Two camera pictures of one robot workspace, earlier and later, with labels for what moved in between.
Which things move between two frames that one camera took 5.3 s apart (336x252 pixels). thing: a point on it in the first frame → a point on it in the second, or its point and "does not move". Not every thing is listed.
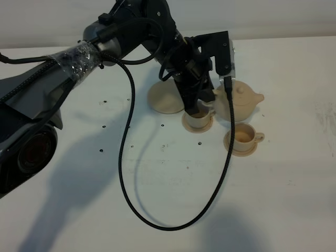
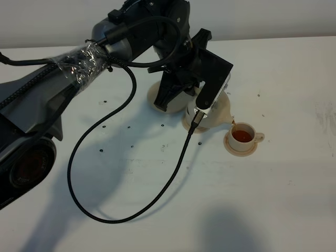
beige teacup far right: x=245 y=136 does not move
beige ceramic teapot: x=245 y=100 → x=219 y=115
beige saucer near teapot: x=197 y=130 does not move
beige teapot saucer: x=165 y=96 does not move
